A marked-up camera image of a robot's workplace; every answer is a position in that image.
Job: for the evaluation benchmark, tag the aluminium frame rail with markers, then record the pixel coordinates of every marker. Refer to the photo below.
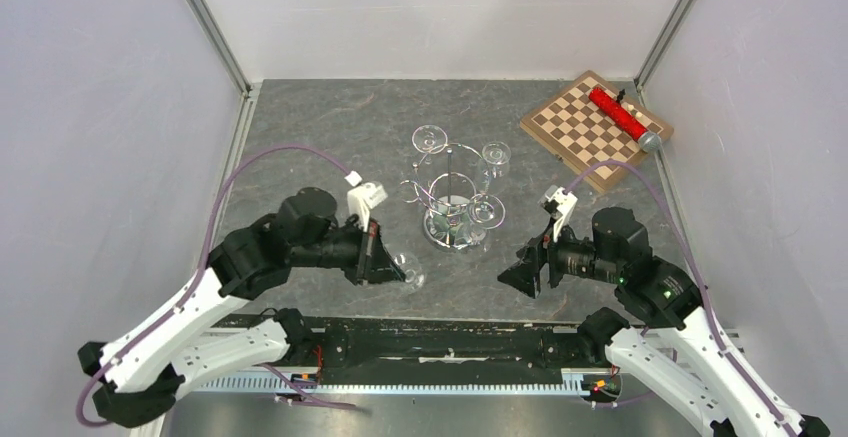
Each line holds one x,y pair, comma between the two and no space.
216,38

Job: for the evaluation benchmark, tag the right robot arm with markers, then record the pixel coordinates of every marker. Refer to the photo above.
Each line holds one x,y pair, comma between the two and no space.
719,394

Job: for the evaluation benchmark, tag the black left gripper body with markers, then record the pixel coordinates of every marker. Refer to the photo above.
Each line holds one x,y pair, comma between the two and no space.
351,248

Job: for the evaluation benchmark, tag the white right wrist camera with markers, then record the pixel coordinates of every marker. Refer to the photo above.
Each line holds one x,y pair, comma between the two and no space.
560,205

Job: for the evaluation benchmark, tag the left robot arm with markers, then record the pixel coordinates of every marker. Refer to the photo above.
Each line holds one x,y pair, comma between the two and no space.
138,377

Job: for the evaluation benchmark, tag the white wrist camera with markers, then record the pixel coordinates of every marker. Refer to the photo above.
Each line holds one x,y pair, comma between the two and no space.
560,205
363,198

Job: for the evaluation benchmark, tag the clear wine glass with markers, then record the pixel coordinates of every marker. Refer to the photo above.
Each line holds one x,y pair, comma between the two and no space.
429,139
412,269
485,213

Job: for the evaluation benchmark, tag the white cable duct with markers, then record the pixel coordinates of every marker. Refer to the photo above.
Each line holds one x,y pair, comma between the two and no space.
264,382

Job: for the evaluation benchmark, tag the red glitter microphone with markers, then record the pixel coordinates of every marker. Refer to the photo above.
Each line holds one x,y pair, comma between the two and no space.
648,141

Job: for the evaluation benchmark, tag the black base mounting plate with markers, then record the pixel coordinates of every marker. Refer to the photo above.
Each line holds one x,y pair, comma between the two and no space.
371,351

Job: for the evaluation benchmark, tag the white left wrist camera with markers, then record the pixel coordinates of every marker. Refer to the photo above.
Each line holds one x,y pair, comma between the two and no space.
363,198

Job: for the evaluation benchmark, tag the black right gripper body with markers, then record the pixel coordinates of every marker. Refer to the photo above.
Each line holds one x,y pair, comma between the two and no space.
571,255

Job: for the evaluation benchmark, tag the chrome wine glass rack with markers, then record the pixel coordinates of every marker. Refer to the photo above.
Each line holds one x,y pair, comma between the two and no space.
442,185

